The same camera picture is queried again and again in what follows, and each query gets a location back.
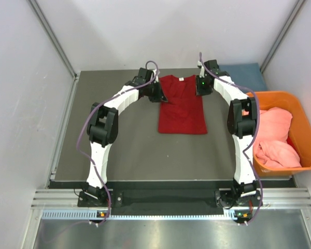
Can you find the right aluminium frame post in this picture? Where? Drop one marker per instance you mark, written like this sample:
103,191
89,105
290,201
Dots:
293,14

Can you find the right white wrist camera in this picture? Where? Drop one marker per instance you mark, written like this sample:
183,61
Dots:
202,70

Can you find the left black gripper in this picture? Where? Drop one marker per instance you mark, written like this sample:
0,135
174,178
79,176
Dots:
159,95

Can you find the red t shirt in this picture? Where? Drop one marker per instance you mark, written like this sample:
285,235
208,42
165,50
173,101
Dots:
183,112

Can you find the grey slotted cable duct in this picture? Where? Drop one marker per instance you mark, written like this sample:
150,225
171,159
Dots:
100,215

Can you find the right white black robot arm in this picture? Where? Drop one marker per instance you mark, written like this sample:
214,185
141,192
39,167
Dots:
241,123

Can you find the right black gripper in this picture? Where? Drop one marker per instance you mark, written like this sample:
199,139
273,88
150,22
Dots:
199,91

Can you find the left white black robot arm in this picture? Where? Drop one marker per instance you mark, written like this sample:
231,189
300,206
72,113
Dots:
102,127

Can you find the folded blue t shirt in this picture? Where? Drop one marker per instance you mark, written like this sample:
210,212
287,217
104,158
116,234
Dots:
246,75

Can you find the aluminium frame post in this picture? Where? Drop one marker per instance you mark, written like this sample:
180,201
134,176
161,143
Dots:
35,7
293,14

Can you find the left aluminium frame post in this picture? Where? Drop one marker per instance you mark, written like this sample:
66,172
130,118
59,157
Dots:
35,7

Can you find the orange plastic bin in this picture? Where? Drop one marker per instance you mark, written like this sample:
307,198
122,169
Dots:
299,132

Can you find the crumpled pink t shirt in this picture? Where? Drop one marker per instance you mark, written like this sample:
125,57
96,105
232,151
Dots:
270,146

